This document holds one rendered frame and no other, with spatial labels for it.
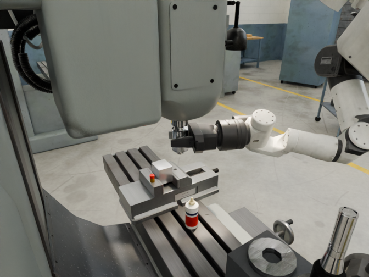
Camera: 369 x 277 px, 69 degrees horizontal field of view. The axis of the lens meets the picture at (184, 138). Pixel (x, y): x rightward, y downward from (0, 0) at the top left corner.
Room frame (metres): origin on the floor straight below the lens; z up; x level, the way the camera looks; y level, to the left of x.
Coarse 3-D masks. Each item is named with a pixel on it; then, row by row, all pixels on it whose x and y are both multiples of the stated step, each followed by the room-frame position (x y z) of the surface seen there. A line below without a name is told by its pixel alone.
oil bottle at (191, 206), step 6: (192, 198) 0.66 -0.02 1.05; (186, 204) 0.66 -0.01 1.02; (192, 204) 0.66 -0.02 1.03; (186, 210) 0.65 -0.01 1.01; (192, 210) 0.65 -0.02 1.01; (186, 216) 0.65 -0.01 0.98; (192, 216) 0.65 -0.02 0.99; (186, 222) 0.65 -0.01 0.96; (192, 222) 0.65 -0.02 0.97; (192, 228) 0.65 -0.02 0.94
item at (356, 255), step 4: (348, 256) 0.89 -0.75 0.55; (352, 256) 0.87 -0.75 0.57; (356, 256) 0.86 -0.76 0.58; (360, 256) 0.85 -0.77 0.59; (364, 256) 0.85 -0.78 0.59; (368, 256) 0.84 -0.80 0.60; (344, 260) 0.88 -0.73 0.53; (348, 260) 0.86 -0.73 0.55; (368, 260) 0.82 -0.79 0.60; (344, 264) 0.87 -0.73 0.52; (344, 268) 0.86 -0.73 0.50
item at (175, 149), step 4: (188, 132) 0.68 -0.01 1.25; (172, 136) 0.67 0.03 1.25; (176, 136) 0.66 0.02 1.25; (180, 136) 0.66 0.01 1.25; (184, 136) 0.66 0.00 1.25; (172, 148) 0.67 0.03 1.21; (176, 148) 0.66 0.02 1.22; (180, 148) 0.66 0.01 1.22; (184, 148) 0.66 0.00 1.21; (176, 152) 0.66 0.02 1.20; (180, 152) 0.66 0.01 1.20
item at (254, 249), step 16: (256, 240) 0.41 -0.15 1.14; (272, 240) 0.41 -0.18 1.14; (240, 256) 0.38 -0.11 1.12; (256, 256) 0.37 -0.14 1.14; (272, 256) 0.38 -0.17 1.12; (288, 256) 0.37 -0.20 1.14; (240, 272) 0.35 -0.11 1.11; (256, 272) 0.34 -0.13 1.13; (272, 272) 0.33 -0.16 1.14; (288, 272) 0.33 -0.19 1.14; (304, 272) 0.34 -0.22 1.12
